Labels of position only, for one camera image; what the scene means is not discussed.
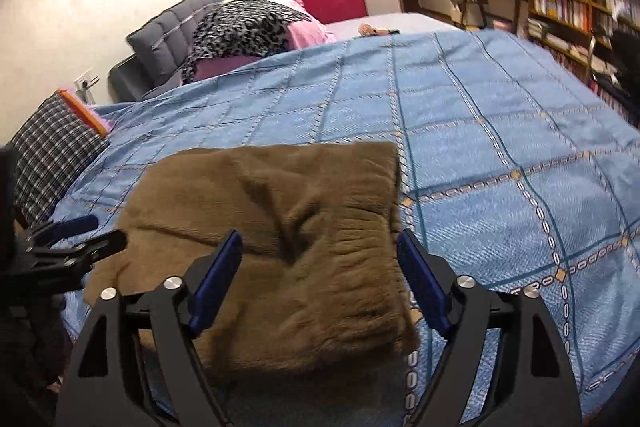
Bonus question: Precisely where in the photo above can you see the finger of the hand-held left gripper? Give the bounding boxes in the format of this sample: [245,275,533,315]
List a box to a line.
[30,215,99,253]
[50,229,127,278]

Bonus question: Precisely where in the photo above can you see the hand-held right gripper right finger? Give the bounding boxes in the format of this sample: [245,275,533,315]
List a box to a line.
[396,228,583,427]

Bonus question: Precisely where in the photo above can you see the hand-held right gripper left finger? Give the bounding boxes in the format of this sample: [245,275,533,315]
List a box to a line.
[55,228,244,427]

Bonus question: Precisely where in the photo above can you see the brown fleece pants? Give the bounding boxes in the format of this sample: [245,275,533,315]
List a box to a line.
[82,142,421,380]

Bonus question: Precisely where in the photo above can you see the plaid pillow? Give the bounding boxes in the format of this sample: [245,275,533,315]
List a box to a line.
[10,89,110,228]

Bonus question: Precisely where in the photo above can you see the dark cloth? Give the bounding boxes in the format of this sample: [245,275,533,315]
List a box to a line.
[0,297,76,427]

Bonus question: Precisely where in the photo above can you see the grey padded headboard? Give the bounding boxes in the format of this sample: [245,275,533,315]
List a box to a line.
[109,0,228,102]

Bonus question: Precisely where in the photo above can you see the leopard print pillow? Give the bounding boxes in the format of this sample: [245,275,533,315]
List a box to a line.
[181,1,308,82]

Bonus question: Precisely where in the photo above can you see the wooden hairbrush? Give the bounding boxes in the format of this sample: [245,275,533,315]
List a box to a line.
[359,23,401,38]

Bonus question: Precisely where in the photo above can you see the white bedsheet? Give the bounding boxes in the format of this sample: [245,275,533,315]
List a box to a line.
[322,12,458,40]

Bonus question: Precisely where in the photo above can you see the pink pillow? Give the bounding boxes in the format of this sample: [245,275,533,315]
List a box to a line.
[195,19,337,80]

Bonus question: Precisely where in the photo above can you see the wooden bookshelf with books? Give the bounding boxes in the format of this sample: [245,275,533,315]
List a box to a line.
[520,0,640,118]

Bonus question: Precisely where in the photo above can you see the wall socket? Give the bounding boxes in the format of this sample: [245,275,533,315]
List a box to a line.
[74,67,100,105]

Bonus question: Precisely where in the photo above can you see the blue chain-pattern blanket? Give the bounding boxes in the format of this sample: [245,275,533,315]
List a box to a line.
[50,29,640,427]

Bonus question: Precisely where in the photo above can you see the black metal-frame chair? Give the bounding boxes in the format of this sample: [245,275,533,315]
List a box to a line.
[585,27,640,108]

